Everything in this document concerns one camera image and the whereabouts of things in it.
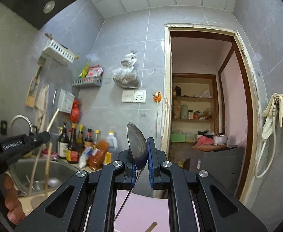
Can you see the wooden cutting board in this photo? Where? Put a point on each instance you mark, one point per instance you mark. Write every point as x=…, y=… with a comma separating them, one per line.
x=33, y=87

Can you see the steel sink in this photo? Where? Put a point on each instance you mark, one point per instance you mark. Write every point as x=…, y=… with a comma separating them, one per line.
x=61, y=171

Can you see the pink tablecloth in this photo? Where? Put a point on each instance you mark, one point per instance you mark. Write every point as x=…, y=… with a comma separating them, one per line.
x=141, y=212

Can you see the cooking oil bottle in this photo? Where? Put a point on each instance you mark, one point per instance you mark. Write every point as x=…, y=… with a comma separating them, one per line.
x=112, y=140

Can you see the green canister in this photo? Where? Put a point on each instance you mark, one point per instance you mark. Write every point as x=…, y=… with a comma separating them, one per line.
x=184, y=111

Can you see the hanging metal utensil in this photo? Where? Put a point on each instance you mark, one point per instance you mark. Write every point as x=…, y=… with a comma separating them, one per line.
x=55, y=96

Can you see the cream door frame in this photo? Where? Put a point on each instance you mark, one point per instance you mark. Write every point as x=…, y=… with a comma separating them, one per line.
x=166, y=77

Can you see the grey cabinet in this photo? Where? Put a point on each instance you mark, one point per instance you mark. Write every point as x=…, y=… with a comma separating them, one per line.
x=218, y=166

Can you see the green seasoning packet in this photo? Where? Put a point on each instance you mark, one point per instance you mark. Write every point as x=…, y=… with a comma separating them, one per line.
x=84, y=71

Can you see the metal spoon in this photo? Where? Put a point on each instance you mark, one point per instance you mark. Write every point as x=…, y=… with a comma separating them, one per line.
x=136, y=140

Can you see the snack packets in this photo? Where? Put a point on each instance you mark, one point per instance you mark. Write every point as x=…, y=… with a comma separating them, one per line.
x=201, y=114

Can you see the black wall outlet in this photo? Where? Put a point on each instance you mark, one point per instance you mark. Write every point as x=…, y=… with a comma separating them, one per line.
x=3, y=127

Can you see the red seasoning packet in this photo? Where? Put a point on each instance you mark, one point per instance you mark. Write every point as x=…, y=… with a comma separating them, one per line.
x=95, y=72

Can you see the brown bottle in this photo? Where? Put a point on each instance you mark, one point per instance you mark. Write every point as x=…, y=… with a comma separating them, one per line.
x=177, y=91

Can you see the beige wall switch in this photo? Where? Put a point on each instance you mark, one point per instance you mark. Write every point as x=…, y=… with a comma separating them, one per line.
x=127, y=96

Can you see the person's left hand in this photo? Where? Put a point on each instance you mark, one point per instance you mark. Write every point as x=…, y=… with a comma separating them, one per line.
x=12, y=198

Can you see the pink crumpled cloth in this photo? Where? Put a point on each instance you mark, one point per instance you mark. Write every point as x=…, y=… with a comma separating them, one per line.
x=203, y=140

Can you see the metal faucet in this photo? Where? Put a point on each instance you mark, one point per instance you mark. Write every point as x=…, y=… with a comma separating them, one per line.
x=19, y=118

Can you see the small jar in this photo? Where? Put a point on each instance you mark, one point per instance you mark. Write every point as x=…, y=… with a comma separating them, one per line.
x=190, y=114

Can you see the dark bottle with white label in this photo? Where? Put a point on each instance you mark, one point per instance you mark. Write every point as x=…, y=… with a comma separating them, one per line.
x=62, y=142

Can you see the dark soy sauce bottle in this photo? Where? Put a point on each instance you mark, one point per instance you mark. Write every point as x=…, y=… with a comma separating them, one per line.
x=72, y=147

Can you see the clear bag of dried goods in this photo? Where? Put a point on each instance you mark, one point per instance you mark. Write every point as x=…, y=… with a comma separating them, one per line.
x=127, y=75

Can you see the black range hood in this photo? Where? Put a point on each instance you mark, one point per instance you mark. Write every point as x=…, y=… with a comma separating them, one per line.
x=30, y=9

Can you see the grey wall shelf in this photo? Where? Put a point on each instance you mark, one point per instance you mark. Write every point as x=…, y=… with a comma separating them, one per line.
x=87, y=81

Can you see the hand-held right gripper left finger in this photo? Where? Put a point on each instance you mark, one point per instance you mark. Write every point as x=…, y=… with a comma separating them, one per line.
x=133, y=174

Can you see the white pot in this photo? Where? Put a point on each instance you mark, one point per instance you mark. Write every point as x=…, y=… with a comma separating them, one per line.
x=220, y=139

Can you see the yellow capped sauce bottle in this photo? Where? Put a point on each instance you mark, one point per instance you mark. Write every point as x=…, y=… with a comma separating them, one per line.
x=96, y=136

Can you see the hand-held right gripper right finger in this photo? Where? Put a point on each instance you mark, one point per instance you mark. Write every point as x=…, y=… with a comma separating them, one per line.
x=151, y=164

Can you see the beige hanging towel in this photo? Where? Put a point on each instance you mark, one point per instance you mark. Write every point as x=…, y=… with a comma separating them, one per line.
x=42, y=101

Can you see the blue and white packet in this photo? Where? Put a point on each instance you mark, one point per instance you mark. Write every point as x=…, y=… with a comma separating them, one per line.
x=87, y=154

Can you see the orange wall hook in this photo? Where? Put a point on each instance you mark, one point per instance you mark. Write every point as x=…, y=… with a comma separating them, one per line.
x=157, y=96

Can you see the red plastic bag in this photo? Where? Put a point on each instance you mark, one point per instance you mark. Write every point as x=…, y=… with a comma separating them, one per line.
x=75, y=111

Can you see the red chili packet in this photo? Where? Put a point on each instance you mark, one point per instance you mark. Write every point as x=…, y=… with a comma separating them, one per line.
x=99, y=154

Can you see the white wall basket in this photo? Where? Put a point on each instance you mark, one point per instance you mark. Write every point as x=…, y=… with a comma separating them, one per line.
x=59, y=52

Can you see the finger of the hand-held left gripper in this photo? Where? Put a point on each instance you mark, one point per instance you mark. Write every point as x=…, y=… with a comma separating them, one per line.
x=41, y=137

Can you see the green box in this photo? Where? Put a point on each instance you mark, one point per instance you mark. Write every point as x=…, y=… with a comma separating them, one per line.
x=178, y=137

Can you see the white crumpled cloth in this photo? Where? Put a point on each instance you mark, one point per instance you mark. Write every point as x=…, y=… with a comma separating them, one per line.
x=205, y=93

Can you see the wooden shelf unit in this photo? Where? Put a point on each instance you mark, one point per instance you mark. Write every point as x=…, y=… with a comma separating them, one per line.
x=194, y=120

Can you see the white wall box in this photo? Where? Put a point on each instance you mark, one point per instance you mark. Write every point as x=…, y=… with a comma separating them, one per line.
x=66, y=100

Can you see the pink soap dish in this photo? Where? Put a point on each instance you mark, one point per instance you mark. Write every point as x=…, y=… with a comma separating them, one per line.
x=50, y=152

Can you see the white wall outlet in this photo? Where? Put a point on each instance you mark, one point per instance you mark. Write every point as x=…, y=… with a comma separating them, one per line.
x=139, y=96

